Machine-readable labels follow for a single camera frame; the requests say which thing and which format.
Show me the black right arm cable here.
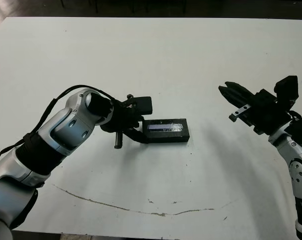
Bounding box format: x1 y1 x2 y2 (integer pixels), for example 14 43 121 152
287 109 302 146

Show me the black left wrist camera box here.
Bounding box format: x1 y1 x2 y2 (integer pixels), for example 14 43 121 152
134 96 153 116

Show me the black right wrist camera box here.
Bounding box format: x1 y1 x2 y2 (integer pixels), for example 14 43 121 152
274 74 299 110

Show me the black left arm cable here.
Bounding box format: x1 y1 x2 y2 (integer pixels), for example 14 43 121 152
0 84 117 171

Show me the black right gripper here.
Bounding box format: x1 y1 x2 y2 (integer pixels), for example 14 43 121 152
218 81 292 136

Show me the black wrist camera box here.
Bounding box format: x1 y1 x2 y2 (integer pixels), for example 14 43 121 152
134 96 153 116
274 74 299 110

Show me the black box lid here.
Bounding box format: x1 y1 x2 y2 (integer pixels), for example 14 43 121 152
142 117 190 144

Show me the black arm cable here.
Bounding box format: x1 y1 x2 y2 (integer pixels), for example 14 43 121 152
287 109 302 146
0 84 117 171

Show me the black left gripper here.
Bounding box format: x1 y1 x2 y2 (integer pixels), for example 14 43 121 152
100 93 149 150

